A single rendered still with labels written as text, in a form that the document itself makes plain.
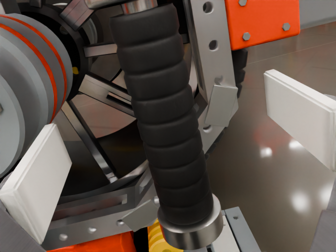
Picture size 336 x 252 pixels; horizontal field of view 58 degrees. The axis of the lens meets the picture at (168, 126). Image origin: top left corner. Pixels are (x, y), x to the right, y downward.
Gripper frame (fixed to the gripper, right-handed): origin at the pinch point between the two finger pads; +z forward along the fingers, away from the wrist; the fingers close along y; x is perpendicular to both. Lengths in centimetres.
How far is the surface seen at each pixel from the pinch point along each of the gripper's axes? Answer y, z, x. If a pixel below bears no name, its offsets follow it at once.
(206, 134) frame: 5.2, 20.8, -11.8
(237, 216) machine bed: 18, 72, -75
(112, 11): -6, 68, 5
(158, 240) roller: -5.6, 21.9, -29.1
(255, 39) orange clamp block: 13.2, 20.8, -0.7
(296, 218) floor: 41, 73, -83
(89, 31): -13, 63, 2
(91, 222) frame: -14.3, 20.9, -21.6
